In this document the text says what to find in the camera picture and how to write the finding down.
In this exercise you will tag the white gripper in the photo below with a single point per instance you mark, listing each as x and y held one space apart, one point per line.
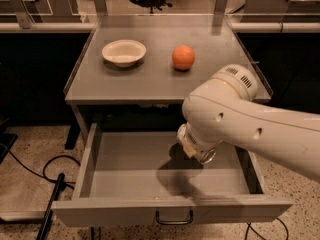
192 140

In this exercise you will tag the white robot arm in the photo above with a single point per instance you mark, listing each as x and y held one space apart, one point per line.
222 110

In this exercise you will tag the open grey drawer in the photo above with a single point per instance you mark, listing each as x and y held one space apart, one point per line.
125 177

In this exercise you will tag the grey counter cabinet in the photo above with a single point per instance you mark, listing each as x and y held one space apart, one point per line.
154 80

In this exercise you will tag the orange fruit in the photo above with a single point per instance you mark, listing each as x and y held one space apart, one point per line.
183 58

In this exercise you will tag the white bowl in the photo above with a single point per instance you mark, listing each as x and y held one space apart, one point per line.
124 53

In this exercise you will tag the black pole on floor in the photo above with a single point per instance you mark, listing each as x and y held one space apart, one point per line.
47 218

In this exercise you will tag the black drawer handle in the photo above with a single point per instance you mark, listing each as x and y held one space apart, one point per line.
174 217

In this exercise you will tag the white horizontal rail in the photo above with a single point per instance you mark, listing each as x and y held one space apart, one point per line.
237 27

